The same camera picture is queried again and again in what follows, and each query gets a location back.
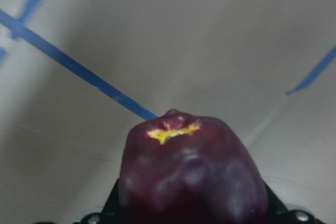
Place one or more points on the dark red apple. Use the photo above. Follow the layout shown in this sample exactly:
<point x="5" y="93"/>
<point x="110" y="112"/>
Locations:
<point x="181" y="168"/>

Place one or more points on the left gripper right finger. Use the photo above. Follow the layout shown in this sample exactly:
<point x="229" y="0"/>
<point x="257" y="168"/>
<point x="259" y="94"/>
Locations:
<point x="278" y="213"/>

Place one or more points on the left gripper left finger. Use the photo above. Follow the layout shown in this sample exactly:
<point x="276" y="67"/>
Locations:
<point x="110" y="213"/>

